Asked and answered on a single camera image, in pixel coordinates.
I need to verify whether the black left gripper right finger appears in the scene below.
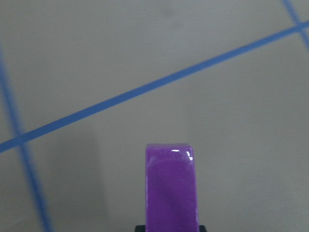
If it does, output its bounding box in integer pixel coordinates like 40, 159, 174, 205
199, 225, 207, 232

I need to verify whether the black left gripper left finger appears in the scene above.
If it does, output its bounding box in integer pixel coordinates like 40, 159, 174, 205
134, 225, 146, 232

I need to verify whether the purple trapezoid block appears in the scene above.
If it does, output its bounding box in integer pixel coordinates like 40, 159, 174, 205
145, 144, 199, 232

